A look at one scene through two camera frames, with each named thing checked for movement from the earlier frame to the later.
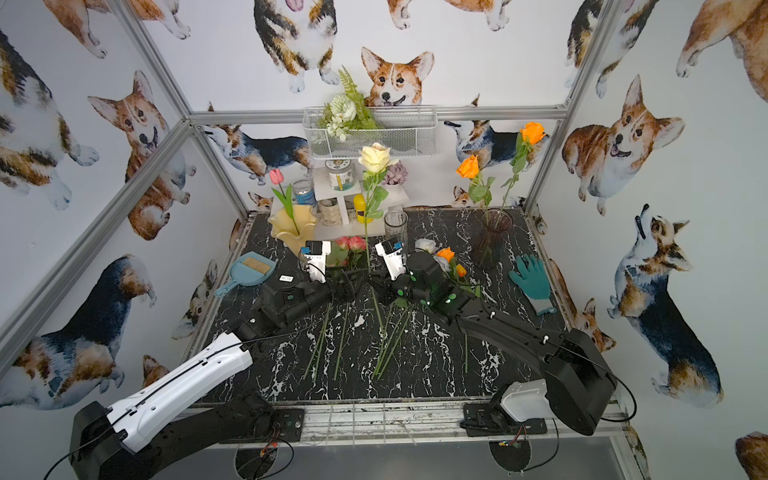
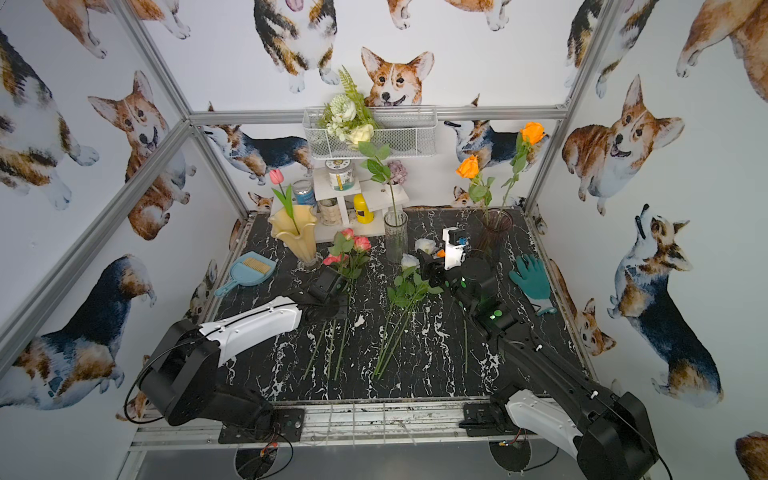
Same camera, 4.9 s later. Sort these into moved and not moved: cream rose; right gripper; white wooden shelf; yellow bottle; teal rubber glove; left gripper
Moved: right gripper; cream rose; left gripper
Not moved: white wooden shelf; yellow bottle; teal rubber glove
